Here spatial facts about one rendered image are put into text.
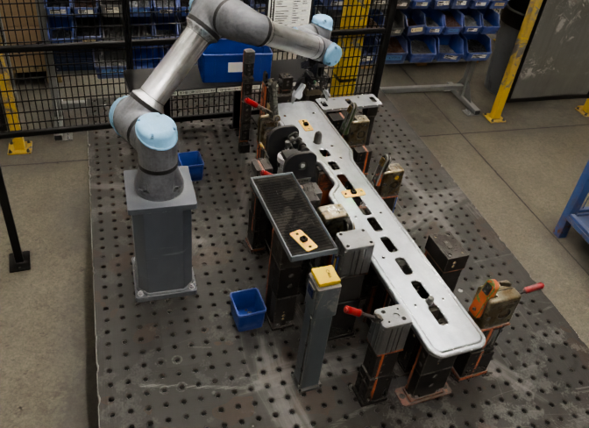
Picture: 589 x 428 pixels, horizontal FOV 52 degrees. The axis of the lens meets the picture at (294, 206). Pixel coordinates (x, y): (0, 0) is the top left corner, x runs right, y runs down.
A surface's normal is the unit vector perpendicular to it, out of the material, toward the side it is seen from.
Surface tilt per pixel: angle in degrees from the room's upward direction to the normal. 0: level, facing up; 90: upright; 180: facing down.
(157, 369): 0
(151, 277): 90
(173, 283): 90
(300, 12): 90
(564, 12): 91
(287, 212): 0
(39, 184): 0
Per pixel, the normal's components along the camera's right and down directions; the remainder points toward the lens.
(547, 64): 0.34, 0.61
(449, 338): 0.10, -0.78
